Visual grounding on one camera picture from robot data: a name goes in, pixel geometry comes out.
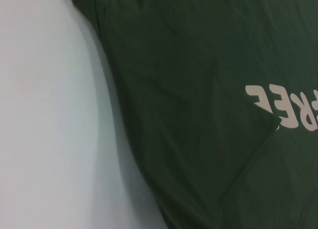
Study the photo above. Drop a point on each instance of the dark green FREE! t-shirt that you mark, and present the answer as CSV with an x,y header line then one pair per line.
x,y
198,90

